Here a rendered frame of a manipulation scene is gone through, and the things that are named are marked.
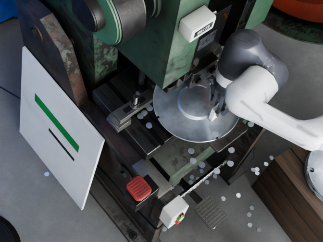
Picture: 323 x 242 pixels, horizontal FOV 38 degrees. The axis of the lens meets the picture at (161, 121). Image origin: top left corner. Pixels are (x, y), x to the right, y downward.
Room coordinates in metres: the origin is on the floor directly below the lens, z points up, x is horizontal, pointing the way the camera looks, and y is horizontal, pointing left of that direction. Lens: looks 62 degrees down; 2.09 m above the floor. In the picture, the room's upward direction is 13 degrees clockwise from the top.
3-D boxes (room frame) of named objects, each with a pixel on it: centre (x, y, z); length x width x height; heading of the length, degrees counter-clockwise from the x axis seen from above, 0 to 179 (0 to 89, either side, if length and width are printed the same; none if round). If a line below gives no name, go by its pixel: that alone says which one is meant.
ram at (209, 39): (0.84, -0.03, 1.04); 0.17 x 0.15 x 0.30; 52
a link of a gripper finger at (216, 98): (0.75, -0.15, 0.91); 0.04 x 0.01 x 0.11; 142
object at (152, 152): (0.86, 0.00, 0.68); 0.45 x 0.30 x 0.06; 142
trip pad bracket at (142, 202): (0.48, 0.01, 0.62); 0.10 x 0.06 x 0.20; 142
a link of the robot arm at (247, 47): (0.72, -0.20, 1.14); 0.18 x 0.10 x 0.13; 59
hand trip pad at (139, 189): (0.46, 0.02, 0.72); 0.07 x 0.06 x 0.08; 52
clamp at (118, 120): (0.73, 0.10, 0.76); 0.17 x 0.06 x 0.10; 142
